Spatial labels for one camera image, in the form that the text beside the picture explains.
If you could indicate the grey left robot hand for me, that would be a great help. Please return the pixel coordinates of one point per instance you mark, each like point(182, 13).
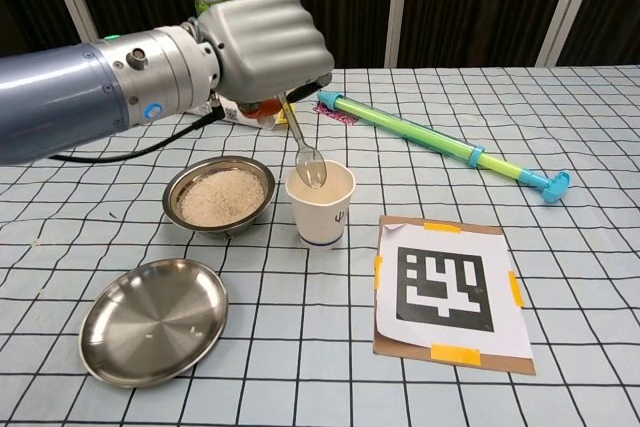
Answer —
point(265, 44)

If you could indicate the clear plastic spoon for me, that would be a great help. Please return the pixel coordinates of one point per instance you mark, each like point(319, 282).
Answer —
point(305, 152)

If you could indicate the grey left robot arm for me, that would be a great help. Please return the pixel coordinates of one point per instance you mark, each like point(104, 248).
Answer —
point(90, 92)

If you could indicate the white rice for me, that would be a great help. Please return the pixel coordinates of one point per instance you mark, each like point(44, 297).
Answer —
point(222, 197)

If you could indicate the white paper cup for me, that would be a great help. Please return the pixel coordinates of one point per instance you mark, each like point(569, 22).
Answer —
point(320, 217)

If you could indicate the steel bowl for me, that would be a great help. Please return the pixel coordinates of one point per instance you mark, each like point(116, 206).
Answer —
point(175, 202)

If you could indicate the white plastic wrapped package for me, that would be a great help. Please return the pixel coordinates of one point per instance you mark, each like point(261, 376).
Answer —
point(250, 117)

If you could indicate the pink glitter patch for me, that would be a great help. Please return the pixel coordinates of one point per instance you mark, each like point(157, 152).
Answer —
point(345, 116)

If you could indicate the green blue water pump toy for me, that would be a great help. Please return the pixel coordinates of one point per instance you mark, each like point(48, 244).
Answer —
point(440, 139)

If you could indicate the steel plate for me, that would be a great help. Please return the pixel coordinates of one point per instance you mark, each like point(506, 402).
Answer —
point(155, 322)

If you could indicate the cardboard sheet with marker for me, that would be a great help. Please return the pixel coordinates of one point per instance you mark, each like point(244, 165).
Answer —
point(445, 292)

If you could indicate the checkered tablecloth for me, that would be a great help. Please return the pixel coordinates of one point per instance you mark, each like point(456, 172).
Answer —
point(320, 387)

